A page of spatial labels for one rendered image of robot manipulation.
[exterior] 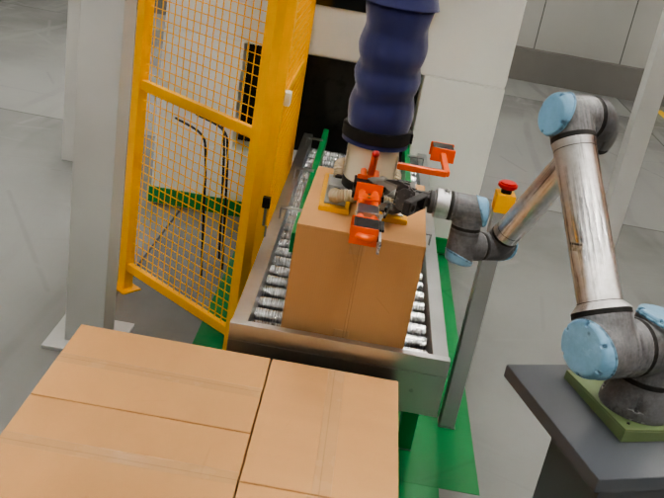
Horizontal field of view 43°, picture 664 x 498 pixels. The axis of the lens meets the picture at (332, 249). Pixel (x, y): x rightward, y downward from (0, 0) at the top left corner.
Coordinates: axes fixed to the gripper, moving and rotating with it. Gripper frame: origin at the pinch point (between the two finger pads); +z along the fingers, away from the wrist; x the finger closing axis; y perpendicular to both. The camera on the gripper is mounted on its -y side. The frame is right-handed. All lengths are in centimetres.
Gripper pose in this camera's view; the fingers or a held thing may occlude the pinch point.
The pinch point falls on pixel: (369, 192)
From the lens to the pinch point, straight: 258.9
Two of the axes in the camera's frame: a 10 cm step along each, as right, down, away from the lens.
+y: 0.7, -3.9, 9.2
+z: -9.8, -1.8, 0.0
